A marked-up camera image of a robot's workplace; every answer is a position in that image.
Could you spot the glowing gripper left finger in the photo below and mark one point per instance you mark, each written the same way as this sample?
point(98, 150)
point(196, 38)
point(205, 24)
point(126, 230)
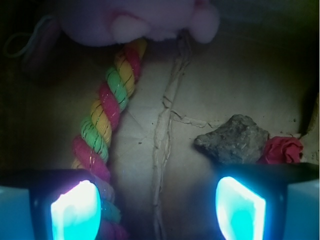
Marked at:
point(57, 204)

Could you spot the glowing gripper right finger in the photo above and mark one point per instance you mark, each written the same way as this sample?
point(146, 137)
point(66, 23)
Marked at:
point(268, 201)

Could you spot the red tissue paper flower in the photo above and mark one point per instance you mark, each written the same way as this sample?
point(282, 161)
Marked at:
point(281, 150)

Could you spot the grey rock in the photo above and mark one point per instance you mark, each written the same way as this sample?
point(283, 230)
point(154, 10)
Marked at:
point(238, 141)

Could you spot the brown paper bag liner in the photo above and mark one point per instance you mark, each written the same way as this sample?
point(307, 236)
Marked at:
point(263, 63)

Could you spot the light blue rubber band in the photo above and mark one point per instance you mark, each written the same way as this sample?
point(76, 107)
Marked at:
point(21, 42)

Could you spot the pink plush toy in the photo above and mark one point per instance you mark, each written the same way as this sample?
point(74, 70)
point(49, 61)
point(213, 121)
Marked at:
point(99, 23)

